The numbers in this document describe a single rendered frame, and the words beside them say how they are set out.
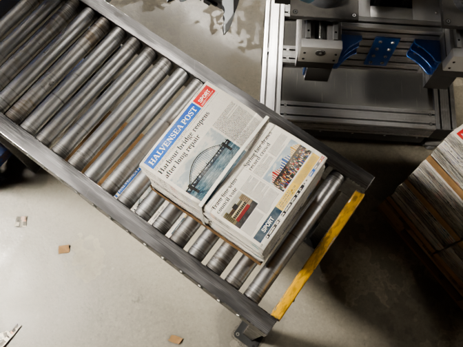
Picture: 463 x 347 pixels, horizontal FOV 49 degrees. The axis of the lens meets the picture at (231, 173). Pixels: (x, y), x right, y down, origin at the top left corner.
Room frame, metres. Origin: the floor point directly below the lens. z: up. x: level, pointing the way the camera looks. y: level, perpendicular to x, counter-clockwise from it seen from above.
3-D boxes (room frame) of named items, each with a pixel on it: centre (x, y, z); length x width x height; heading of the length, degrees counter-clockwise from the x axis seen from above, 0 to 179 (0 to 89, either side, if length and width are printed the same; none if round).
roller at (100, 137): (0.70, 0.34, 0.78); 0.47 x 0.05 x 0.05; 144
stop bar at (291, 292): (0.26, -0.24, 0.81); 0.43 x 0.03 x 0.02; 144
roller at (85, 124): (0.73, 0.39, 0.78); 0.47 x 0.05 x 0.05; 144
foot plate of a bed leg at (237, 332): (0.08, -0.09, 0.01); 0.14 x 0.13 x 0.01; 144
